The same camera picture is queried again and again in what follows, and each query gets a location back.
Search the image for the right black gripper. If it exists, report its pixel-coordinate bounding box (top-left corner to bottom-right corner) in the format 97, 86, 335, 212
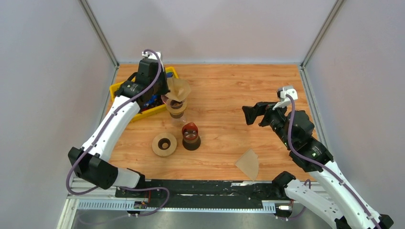
241, 99, 293, 148

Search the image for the brown paper filter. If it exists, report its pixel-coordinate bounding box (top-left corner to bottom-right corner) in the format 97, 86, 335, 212
165, 77, 191, 102
234, 149, 259, 181

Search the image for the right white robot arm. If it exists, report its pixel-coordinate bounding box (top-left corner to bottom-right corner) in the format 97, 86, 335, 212
242, 102, 394, 229

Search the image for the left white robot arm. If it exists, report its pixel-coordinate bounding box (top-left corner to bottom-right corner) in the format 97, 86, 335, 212
66, 58, 169, 198

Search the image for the brown glass dripper on base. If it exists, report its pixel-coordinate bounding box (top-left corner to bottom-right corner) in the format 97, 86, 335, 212
181, 122, 201, 151

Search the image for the blue chips bag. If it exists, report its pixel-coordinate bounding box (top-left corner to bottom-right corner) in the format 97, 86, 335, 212
137, 71, 170, 110

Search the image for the yellow plastic basket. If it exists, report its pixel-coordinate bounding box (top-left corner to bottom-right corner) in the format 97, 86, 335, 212
109, 67, 179, 123

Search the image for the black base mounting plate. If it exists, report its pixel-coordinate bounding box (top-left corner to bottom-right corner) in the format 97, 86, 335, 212
115, 179, 291, 209

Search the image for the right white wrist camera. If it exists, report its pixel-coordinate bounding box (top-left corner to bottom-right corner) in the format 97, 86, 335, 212
272, 85, 298, 110

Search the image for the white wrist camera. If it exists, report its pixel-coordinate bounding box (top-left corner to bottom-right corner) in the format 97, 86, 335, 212
142, 52, 162, 63
272, 85, 298, 110

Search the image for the wooden dripper ring on table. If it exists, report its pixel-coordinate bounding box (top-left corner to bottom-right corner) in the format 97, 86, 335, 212
151, 132, 178, 157

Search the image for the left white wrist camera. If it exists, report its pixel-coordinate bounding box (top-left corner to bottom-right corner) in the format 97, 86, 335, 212
142, 52, 162, 63

